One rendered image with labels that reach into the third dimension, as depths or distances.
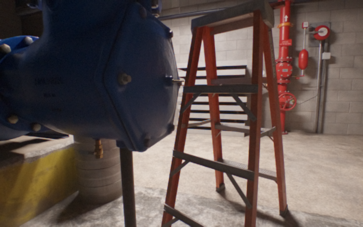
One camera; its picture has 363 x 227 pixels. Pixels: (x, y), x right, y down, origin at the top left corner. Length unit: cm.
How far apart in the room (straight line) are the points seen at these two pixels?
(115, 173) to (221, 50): 325
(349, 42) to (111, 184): 427
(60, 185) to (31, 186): 22
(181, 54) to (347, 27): 308
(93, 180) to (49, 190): 31
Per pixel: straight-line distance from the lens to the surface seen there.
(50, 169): 157
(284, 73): 365
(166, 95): 77
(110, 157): 141
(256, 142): 74
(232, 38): 406
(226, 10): 94
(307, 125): 417
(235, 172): 78
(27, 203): 155
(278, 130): 108
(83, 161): 144
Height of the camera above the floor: 80
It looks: 7 degrees down
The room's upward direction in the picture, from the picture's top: straight up
